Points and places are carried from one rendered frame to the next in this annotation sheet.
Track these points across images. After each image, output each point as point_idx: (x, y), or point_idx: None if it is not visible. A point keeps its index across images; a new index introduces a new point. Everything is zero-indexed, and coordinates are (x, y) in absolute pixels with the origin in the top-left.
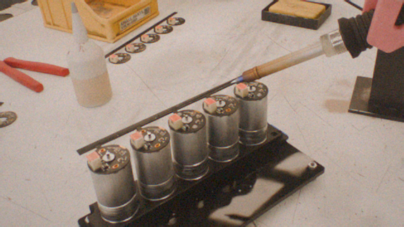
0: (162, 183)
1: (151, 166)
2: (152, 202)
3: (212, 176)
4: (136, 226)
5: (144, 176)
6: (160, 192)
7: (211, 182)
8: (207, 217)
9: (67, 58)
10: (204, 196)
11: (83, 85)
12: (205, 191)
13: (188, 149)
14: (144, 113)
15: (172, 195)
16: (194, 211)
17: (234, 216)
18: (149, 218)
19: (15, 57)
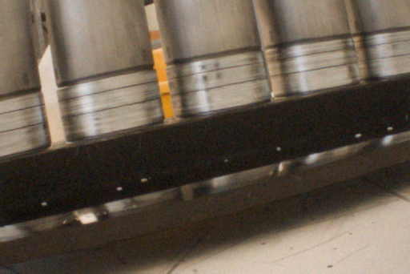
0: (110, 76)
1: (75, 10)
2: (83, 141)
3: (278, 113)
4: (29, 186)
5: (63, 56)
6: (106, 106)
7: (276, 133)
8: (244, 169)
9: (39, 64)
10: (250, 155)
11: (60, 114)
12: (258, 152)
13: (191, 0)
14: None
15: (145, 129)
16: (208, 170)
17: (330, 155)
18: (68, 178)
19: None
